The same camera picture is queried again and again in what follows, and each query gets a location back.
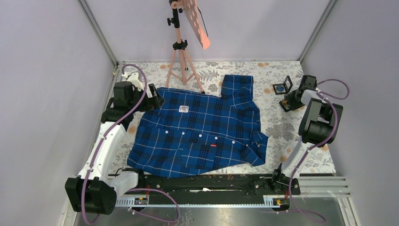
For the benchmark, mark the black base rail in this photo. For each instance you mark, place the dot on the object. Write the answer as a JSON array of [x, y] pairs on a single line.
[[236, 184]]

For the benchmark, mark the grey slotted cable duct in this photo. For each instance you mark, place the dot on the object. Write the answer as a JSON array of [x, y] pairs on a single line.
[[199, 201]]

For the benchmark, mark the floral table mat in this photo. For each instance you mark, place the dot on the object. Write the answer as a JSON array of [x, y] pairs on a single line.
[[280, 127]]

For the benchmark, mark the blue plaid shirt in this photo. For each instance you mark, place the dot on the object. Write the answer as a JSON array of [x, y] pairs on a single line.
[[194, 133]]

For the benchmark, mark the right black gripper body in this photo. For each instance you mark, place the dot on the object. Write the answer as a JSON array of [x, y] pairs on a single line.
[[292, 101]]

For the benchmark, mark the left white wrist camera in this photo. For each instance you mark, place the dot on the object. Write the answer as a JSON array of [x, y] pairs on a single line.
[[134, 79]]

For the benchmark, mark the black box with blue brooch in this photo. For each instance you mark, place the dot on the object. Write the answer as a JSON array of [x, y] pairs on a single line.
[[283, 88]]

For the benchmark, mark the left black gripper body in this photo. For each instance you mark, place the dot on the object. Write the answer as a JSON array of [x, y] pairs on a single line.
[[149, 103]]

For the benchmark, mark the pink tripod stand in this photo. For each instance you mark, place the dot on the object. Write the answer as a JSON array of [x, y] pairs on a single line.
[[180, 48]]

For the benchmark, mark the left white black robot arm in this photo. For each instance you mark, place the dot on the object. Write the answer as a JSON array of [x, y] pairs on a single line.
[[92, 191]]

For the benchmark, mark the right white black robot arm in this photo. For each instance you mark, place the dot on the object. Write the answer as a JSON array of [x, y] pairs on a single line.
[[317, 128]]

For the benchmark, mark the black jewelry box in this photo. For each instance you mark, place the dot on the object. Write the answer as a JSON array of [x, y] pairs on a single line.
[[287, 105]]

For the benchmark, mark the pink perforated board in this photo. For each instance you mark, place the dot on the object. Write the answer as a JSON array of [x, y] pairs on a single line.
[[193, 15]]

